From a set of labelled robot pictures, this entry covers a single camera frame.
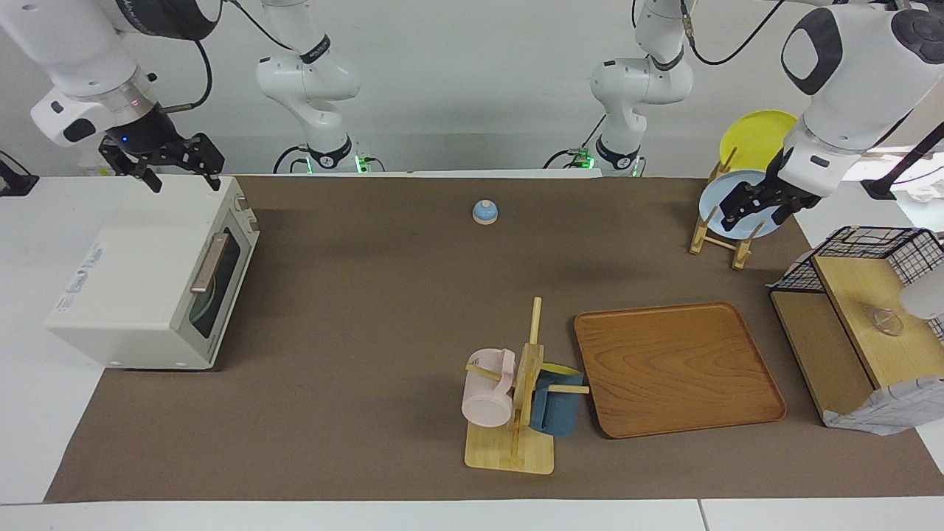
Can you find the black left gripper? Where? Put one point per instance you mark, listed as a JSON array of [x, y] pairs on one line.
[[782, 193]]

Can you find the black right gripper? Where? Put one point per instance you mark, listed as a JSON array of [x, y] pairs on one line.
[[147, 136]]

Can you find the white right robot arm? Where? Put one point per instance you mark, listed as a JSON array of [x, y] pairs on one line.
[[74, 51]]

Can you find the white toaster oven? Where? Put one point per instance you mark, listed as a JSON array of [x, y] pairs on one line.
[[125, 295]]

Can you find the light blue plate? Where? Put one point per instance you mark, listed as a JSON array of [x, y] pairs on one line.
[[719, 193]]

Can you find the wooden plate rack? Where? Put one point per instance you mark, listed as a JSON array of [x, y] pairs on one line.
[[706, 237]]

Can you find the yellow plate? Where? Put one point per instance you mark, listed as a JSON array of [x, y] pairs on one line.
[[759, 136]]

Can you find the crumpled white paper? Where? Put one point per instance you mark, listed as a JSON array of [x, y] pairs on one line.
[[922, 190]]

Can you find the clear glass cup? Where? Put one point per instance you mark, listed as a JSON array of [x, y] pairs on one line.
[[888, 321]]

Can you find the brown wooden tray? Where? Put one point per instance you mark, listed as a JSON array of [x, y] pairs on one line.
[[678, 369]]

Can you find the white round object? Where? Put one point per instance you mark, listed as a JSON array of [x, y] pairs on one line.
[[925, 299]]

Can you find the brown table mat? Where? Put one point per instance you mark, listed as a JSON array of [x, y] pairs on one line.
[[369, 295]]

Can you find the wooden shelf box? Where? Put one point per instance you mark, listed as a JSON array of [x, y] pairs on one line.
[[885, 409]]

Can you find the small blue domed bell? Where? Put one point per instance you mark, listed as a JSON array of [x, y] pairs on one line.
[[484, 214]]

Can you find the dark blue mug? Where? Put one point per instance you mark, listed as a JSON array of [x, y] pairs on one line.
[[557, 409]]

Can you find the pink mug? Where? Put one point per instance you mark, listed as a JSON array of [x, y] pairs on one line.
[[487, 398]]

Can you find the wooden mug tree stand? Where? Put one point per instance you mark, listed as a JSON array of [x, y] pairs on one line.
[[509, 450]]

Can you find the black clamp mount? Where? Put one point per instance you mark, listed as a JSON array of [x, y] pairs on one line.
[[15, 181], [881, 188]]

